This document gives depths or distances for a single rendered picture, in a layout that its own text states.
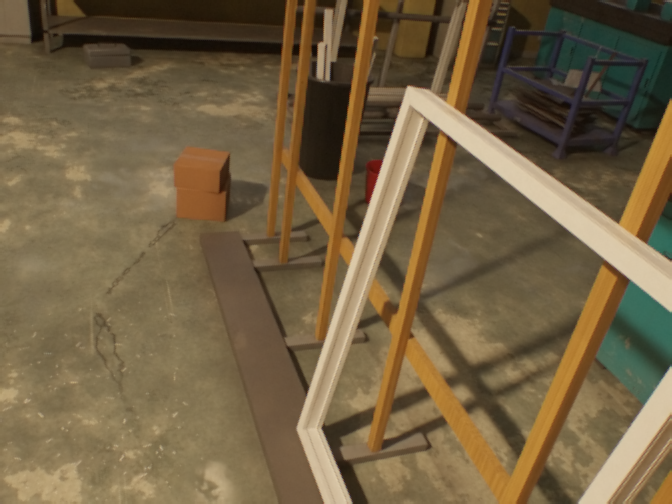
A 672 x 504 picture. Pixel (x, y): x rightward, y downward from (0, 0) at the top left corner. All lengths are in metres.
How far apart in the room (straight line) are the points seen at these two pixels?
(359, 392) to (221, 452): 0.70
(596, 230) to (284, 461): 1.60
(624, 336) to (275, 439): 1.74
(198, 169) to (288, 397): 1.72
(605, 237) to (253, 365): 1.92
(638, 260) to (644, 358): 2.05
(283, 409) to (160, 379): 0.58
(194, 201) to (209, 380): 1.49
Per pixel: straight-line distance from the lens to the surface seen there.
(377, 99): 6.36
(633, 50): 7.93
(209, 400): 2.75
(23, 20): 8.00
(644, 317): 3.18
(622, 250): 1.21
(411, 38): 9.05
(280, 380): 2.77
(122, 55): 7.19
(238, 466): 2.52
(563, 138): 6.25
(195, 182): 3.92
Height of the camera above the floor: 1.95
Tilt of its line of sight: 31 degrees down
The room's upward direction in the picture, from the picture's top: 8 degrees clockwise
